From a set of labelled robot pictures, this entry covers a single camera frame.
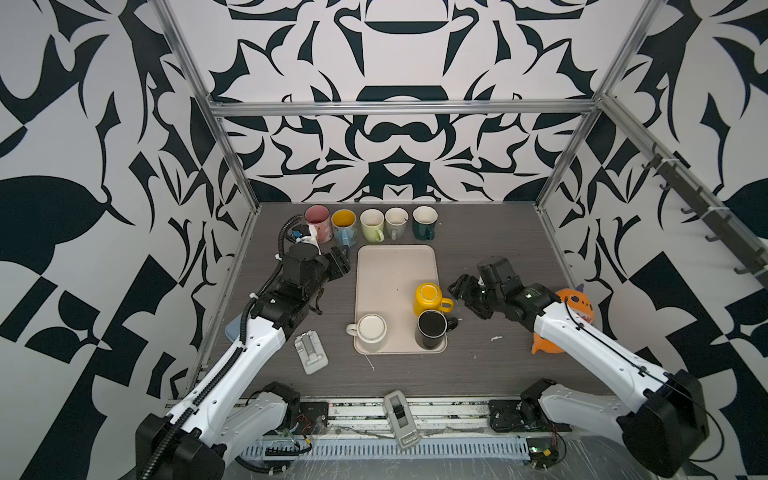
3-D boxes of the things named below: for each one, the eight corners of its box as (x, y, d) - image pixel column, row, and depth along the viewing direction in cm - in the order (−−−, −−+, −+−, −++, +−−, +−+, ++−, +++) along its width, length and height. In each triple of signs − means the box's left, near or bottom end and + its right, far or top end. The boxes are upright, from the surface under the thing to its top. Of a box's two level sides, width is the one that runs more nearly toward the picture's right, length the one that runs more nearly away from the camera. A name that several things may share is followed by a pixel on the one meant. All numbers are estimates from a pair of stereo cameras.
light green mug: (360, 248, 108) (359, 232, 101) (362, 225, 115) (360, 208, 108) (384, 248, 108) (384, 232, 101) (384, 225, 115) (384, 208, 108)
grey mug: (385, 249, 109) (385, 230, 101) (385, 225, 116) (385, 206, 108) (407, 249, 109) (409, 231, 101) (406, 225, 116) (408, 206, 108)
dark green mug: (411, 248, 109) (414, 228, 101) (410, 225, 116) (412, 205, 108) (436, 248, 109) (440, 228, 101) (433, 225, 116) (437, 205, 108)
